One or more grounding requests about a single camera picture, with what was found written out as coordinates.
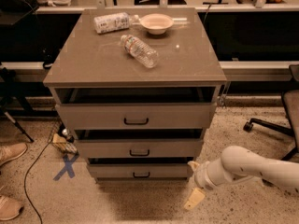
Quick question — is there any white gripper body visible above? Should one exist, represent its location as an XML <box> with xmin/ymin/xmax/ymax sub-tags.
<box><xmin>193</xmin><ymin>161</ymin><xmax>217</xmax><ymax>191</ymax></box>

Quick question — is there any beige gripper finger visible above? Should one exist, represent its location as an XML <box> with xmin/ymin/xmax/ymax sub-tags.
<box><xmin>188</xmin><ymin>161</ymin><xmax>200</xmax><ymax>171</ymax></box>
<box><xmin>183</xmin><ymin>188</ymin><xmax>206</xmax><ymax>210</ymax></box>

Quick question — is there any grey bottom drawer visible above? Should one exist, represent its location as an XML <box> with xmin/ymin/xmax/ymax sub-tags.
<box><xmin>87</xmin><ymin>157</ymin><xmax>192</xmax><ymax>180</ymax></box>

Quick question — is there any grey drawer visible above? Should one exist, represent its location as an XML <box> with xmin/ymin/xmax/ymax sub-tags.
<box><xmin>87</xmin><ymin>157</ymin><xmax>192</xmax><ymax>180</ymax></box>
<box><xmin>75</xmin><ymin>129</ymin><xmax>203</xmax><ymax>158</ymax></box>
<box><xmin>54</xmin><ymin>88</ymin><xmax>217</xmax><ymax>131</ymax></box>

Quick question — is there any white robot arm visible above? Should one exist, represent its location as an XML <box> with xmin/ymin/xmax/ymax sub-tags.
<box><xmin>184</xmin><ymin>146</ymin><xmax>299</xmax><ymax>210</ymax></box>

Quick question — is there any grey middle drawer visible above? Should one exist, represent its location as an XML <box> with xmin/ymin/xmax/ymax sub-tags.
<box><xmin>75</xmin><ymin>129</ymin><xmax>203</xmax><ymax>158</ymax></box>

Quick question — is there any grey three-drawer cabinet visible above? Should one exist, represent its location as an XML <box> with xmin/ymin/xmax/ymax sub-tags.
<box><xmin>42</xmin><ymin>7</ymin><xmax>227</xmax><ymax>184</ymax></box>

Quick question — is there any grey top drawer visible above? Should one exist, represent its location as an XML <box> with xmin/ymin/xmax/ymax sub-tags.
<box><xmin>54</xmin><ymin>88</ymin><xmax>217</xmax><ymax>131</ymax></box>

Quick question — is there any black office chair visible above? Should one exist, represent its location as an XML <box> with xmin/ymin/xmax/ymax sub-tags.
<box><xmin>242</xmin><ymin>63</ymin><xmax>299</xmax><ymax>162</ymax></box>

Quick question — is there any clear plastic water bottle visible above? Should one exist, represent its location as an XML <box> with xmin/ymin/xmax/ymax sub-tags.
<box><xmin>121</xmin><ymin>35</ymin><xmax>159</xmax><ymax>68</ymax></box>

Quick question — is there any white paper bowl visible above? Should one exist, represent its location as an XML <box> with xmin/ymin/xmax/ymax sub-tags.
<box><xmin>140</xmin><ymin>14</ymin><xmax>174</xmax><ymax>35</ymax></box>

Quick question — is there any white-labelled plastic bottle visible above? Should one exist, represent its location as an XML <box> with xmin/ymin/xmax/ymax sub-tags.
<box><xmin>93</xmin><ymin>12</ymin><xmax>139</xmax><ymax>35</ymax></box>

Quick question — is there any upper beige shoe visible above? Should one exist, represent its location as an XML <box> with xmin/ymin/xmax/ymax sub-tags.
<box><xmin>0</xmin><ymin>143</ymin><xmax>27</xmax><ymax>166</ymax></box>

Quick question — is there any beige shoe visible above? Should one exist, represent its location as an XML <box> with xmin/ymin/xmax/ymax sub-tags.
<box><xmin>0</xmin><ymin>143</ymin><xmax>27</xmax><ymax>166</ymax></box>
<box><xmin>0</xmin><ymin>196</ymin><xmax>23</xmax><ymax>221</ymax></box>

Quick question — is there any lower beige shoe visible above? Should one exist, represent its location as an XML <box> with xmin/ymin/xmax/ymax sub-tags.
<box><xmin>0</xmin><ymin>196</ymin><xmax>23</xmax><ymax>221</ymax></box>

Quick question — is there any black tripod stand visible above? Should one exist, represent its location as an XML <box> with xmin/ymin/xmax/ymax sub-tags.
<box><xmin>0</xmin><ymin>66</ymin><xmax>36</xmax><ymax>144</ymax></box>

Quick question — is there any wire basket with items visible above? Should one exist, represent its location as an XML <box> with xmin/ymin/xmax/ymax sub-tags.
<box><xmin>48</xmin><ymin>121</ymin><xmax>78</xmax><ymax>154</ymax></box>

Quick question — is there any black floor cable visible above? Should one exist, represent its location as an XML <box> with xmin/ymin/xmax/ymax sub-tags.
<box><xmin>23</xmin><ymin>140</ymin><xmax>54</xmax><ymax>224</ymax></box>

